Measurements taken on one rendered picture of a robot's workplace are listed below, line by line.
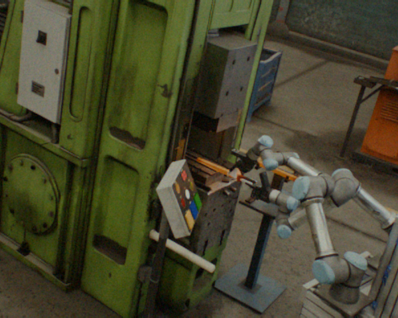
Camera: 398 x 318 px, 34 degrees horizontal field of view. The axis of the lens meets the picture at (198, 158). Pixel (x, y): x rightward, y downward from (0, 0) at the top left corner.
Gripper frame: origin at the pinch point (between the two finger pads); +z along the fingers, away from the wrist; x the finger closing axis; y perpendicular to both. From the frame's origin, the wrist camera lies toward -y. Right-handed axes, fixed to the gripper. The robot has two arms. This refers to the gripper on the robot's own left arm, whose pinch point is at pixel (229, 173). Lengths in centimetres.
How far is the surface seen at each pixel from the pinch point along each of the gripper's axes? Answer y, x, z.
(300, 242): 54, 134, 86
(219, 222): 16.8, 5.3, 33.7
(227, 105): -27.0, -6.8, -33.1
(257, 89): -111, 320, 133
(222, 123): -21.5, -7.5, -23.2
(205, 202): 5.3, -15.9, 15.3
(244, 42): -47, 5, -60
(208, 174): -6.7, -7.8, 7.0
